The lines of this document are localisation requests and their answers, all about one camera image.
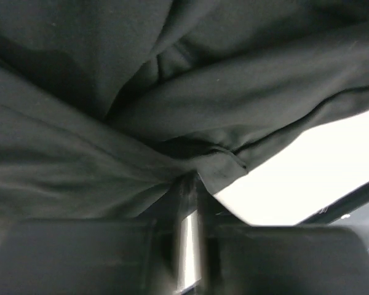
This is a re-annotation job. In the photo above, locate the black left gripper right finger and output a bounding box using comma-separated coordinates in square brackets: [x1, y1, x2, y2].
[196, 181, 369, 294]

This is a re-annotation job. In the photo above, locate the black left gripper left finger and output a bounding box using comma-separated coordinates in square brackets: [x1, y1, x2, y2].
[0, 182, 191, 294]

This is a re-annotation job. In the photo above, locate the black printed t-shirt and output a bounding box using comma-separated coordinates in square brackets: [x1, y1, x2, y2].
[0, 1, 369, 219]

